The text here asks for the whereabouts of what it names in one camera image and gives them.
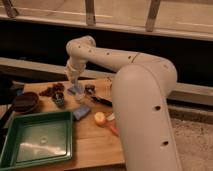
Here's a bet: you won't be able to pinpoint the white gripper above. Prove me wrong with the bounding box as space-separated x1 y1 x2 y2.
65 66 80 84

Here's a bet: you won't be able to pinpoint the light blue towel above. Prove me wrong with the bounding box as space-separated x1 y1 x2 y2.
67 83 84 95

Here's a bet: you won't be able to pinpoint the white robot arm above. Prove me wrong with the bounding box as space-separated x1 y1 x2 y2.
66 36 182 171

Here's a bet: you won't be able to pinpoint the white paper cup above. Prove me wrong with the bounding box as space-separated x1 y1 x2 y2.
74 93 85 102

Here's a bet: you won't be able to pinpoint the small blue black cup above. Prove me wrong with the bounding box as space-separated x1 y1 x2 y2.
52 92 65 107

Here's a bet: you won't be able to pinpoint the dark grapes bunch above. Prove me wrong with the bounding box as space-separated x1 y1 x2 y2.
39 83 64 97

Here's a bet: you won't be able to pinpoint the blue sponge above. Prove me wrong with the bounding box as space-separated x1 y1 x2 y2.
73 105 91 121

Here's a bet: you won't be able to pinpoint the yellow apple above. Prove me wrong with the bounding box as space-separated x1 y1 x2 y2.
94 112 107 126

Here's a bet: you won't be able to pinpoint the dark brown bowl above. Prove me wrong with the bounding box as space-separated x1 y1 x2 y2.
12 92 39 113

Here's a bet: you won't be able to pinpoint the dark object at left edge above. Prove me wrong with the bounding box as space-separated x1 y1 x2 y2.
11 81 25 96

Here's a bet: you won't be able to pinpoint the banana peel slices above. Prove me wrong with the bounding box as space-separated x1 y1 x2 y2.
107 113 115 121

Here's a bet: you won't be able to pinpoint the wooden board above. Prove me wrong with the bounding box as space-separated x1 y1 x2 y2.
0 77 126 171

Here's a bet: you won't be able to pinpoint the orange carrot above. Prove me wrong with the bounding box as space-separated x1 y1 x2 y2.
108 124 119 137

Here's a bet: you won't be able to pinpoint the green plastic tray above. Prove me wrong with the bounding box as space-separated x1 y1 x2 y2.
0 111 73 171

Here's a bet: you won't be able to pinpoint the black handled peeler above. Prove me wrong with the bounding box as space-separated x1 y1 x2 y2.
84 84 113 108

